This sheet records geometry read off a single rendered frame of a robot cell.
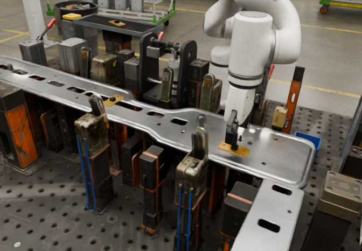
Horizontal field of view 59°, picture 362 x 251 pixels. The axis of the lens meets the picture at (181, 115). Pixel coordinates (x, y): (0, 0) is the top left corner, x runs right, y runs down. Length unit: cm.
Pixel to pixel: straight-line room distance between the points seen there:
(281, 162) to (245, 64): 30
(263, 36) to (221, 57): 74
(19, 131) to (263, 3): 94
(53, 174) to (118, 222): 36
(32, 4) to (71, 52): 350
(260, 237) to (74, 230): 62
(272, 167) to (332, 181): 16
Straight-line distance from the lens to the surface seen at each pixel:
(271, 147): 94
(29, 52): 158
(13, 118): 126
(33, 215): 120
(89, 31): 390
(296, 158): 92
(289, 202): 79
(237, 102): 77
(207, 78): 108
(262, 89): 102
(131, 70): 124
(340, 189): 78
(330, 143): 161
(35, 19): 488
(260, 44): 73
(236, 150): 89
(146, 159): 87
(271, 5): 82
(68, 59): 139
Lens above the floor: 153
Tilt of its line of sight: 31 degrees down
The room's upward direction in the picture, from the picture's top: 2 degrees clockwise
